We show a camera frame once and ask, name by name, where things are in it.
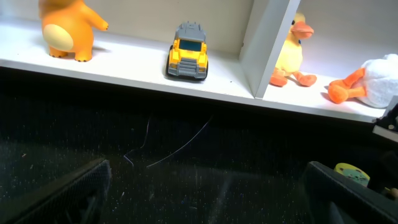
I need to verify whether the yellow rubber duck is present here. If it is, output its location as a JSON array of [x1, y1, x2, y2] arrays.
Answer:
[[38, 0, 109, 63]]

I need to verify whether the grey and yellow toy truck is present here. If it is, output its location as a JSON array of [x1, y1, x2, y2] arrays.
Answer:
[[165, 21, 210, 82]]

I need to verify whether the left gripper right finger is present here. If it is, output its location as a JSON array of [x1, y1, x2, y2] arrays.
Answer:
[[302, 161, 398, 224]]

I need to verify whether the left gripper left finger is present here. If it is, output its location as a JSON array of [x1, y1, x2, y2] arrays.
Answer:
[[0, 158, 113, 224]]

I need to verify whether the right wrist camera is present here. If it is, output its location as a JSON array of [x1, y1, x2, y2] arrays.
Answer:
[[371, 95, 398, 144]]

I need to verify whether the yellow plush duck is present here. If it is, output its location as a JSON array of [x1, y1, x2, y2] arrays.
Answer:
[[269, 11, 318, 88]]

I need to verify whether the white shelf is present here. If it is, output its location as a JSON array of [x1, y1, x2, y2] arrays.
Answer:
[[0, 0, 398, 124]]

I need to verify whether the white plush duck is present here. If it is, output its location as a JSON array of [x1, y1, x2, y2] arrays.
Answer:
[[327, 53, 398, 110]]

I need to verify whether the yellow wooden rattle drum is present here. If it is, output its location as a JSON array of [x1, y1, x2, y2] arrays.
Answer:
[[333, 162, 398, 200]]

